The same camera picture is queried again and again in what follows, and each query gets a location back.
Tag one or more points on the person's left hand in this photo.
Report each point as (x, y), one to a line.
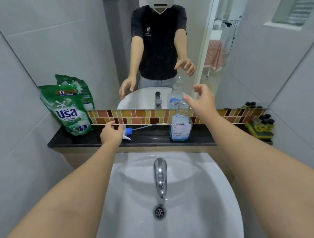
(110, 135)

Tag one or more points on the person's right hand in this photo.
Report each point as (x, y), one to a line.
(204, 104)

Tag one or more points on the person's left thumb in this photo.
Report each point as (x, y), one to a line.
(120, 128)

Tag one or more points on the person's right thumb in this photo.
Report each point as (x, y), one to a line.
(189, 99)

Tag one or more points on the blue white spray trigger head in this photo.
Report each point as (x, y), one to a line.
(127, 133)

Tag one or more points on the person's left forearm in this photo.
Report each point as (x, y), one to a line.
(73, 191)

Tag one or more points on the person's right forearm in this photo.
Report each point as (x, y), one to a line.
(260, 176)

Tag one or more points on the clear bottle with blue liquid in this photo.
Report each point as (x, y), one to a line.
(180, 128)

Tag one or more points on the black stone shelf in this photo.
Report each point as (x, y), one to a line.
(152, 138)

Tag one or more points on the green detergent refill pouch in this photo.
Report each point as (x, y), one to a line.
(68, 112)

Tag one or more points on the chrome faucet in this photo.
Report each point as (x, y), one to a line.
(160, 176)

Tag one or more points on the yellow green sponge tray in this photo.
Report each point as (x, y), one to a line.
(257, 133)

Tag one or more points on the small black-capped glass bottle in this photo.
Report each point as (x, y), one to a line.
(263, 123)
(270, 123)
(267, 116)

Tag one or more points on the chrome sink drain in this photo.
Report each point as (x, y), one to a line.
(160, 211)

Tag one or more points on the white ceramic sink basin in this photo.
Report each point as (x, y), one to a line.
(196, 196)

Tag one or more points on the large wall mirror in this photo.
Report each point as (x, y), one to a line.
(73, 49)

